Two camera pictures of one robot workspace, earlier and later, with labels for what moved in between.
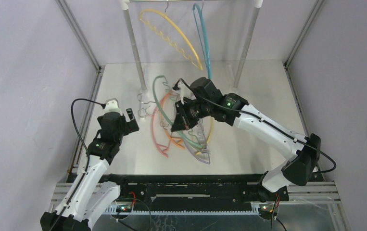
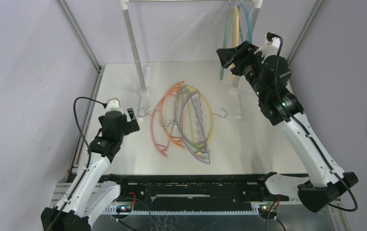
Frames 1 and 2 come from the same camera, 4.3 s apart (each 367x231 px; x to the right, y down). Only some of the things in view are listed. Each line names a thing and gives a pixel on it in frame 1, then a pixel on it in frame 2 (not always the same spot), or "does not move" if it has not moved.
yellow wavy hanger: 164,23 → 235,31
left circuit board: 123,208 does not move
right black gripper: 185,113 → 238,60
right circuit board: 266,209 does not move
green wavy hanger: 173,128 → 226,37
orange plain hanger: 176,140 does not move
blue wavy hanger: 201,25 → 248,23
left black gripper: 131,126 does not move
